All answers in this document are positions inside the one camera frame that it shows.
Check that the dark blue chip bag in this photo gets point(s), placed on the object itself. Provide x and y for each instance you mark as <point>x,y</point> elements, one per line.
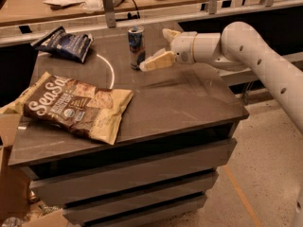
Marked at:
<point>66,45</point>

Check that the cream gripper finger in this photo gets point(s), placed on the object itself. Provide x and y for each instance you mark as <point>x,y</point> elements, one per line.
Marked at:
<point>160,59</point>
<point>170,34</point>

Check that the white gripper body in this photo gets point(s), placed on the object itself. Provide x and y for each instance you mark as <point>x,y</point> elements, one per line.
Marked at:
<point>184,46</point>

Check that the cardboard box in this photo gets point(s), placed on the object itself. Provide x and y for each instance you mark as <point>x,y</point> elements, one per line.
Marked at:
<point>16,202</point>

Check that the metal railing post left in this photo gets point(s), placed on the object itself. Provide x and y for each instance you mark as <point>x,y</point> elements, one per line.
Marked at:
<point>109,12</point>

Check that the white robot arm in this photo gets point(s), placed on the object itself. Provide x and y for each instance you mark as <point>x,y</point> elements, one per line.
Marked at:
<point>238,47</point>

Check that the redbull can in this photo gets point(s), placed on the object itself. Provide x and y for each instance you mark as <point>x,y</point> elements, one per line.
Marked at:
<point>136,45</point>

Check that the brown sea salt chip bag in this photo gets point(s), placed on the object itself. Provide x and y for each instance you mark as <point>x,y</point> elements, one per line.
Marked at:
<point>78,107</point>

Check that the grey drawer cabinet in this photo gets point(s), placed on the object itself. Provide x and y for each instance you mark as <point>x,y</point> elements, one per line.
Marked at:
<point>176,131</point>

